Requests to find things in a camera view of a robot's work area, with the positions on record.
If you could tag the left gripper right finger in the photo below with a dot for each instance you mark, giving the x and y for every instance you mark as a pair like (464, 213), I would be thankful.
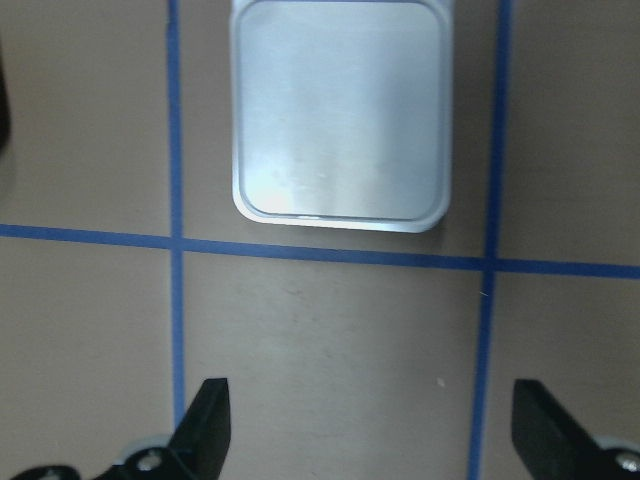
(552, 444)

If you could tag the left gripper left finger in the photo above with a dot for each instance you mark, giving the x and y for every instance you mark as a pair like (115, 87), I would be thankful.
(198, 447)

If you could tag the silver digital kitchen scale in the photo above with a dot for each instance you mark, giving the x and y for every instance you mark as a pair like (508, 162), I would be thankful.
(342, 113)

